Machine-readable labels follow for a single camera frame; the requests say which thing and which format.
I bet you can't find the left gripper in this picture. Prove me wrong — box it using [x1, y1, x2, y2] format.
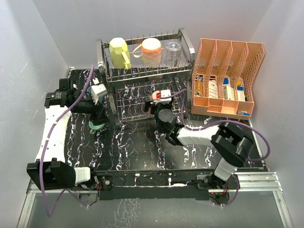
[72, 94, 111, 125]

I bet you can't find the green ceramic cup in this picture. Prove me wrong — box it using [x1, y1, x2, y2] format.
[89, 121, 105, 134]

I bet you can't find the pink plastic cup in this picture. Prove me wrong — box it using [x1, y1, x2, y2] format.
[150, 91, 162, 100]

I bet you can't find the blue plastic cup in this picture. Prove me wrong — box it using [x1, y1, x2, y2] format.
[87, 86, 104, 103]

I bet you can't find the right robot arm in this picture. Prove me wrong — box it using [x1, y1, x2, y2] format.
[144, 99, 254, 189]

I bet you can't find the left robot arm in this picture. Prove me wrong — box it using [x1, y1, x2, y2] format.
[27, 77, 110, 190]

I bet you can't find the metal two-tier dish rack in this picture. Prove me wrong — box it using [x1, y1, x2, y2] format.
[96, 28, 195, 126]

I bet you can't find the clear glass cup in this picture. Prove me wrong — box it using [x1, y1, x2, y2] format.
[162, 40, 182, 68]

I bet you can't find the pink and cream mug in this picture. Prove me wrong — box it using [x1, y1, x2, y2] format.
[133, 38, 162, 67]

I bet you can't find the yellow-green faceted mug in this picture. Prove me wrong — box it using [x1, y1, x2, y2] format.
[109, 38, 131, 70]

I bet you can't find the yellow patterned box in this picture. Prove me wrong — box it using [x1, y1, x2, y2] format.
[195, 75, 203, 97]

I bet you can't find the white red box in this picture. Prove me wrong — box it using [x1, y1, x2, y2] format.
[208, 80, 218, 98]

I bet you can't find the white green box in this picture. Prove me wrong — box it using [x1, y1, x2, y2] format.
[223, 85, 235, 100]

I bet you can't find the orange plastic file organizer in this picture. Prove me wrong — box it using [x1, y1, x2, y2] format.
[191, 38, 265, 120]

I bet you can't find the blue white box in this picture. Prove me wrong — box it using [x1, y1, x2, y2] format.
[237, 78, 246, 101]

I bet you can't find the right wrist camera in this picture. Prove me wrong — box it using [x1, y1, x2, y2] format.
[153, 89, 171, 105]

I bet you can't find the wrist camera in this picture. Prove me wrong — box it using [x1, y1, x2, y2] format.
[91, 78, 108, 105]
[153, 89, 171, 105]

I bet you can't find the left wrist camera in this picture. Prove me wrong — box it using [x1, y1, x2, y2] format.
[91, 78, 108, 105]

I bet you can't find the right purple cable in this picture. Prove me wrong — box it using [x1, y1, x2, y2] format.
[160, 89, 271, 209]

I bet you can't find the purple cable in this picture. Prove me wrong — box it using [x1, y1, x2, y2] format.
[160, 89, 271, 209]
[39, 64, 95, 217]

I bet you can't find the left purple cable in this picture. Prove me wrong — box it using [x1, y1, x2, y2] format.
[39, 64, 95, 217]

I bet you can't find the aluminium frame rail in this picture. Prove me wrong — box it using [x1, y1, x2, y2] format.
[18, 171, 293, 228]

